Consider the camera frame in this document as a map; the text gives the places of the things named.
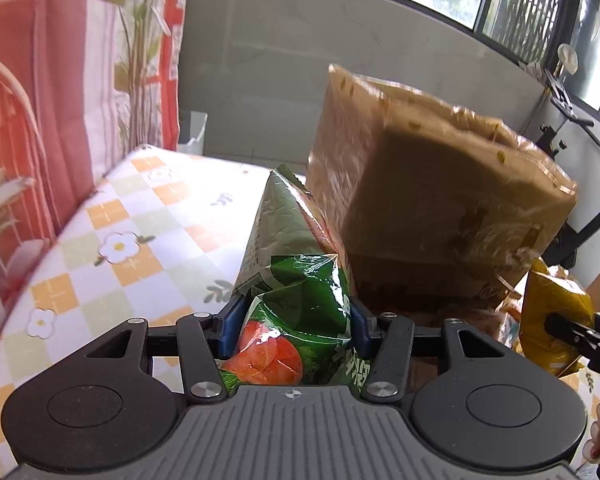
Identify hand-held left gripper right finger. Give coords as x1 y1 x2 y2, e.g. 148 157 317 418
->
350 300 523 403

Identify white waste bin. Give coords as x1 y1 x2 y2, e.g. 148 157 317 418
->
177 109 208 157

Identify black exercise machine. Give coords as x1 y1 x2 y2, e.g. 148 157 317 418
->
535 42 600 271

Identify taped cardboard box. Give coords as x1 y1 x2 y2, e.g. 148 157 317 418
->
306 63 578 321

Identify orange wire chair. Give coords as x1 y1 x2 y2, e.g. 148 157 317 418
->
0 0 193 361

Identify green snack bag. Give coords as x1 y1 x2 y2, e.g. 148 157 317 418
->
219 165 376 393

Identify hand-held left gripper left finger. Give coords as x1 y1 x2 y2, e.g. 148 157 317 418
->
82 296 245 403

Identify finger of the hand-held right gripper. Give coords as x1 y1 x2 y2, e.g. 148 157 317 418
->
544 311 600 377

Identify black framed window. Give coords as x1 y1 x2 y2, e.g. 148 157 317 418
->
260 0 600 126

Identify yellow snack bag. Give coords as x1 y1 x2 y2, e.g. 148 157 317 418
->
517 257 595 378

